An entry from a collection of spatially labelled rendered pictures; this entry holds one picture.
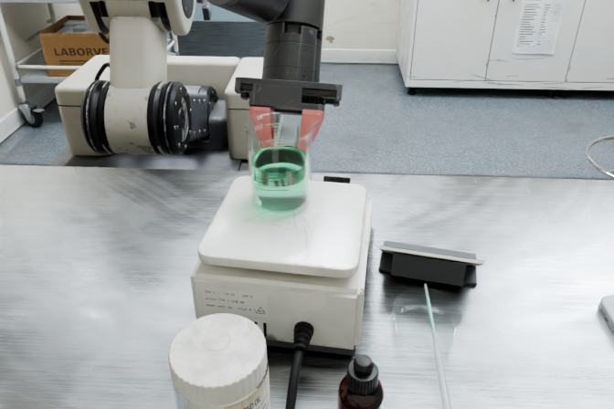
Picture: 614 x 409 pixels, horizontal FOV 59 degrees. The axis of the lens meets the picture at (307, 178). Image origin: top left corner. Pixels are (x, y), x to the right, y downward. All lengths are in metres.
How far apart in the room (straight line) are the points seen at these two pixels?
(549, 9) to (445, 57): 0.53
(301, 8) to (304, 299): 0.27
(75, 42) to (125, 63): 1.45
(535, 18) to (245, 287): 2.68
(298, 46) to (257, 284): 0.23
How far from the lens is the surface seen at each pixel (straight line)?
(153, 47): 1.27
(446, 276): 0.51
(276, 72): 0.52
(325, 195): 0.46
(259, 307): 0.41
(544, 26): 3.01
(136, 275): 0.54
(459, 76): 2.97
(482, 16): 2.91
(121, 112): 1.24
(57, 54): 2.77
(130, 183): 0.69
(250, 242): 0.41
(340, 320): 0.41
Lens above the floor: 1.08
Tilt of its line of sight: 30 degrees down
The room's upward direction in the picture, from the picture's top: straight up
